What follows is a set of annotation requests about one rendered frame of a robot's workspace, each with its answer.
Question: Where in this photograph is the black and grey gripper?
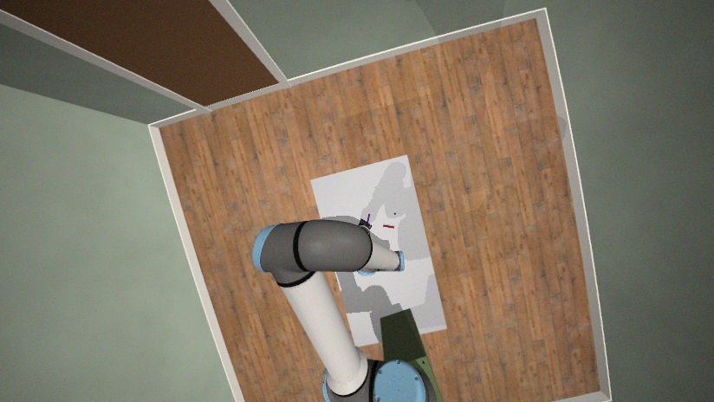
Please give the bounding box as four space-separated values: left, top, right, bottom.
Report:
358 219 372 230

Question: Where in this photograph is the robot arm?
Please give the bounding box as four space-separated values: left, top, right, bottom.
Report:
252 219 437 402

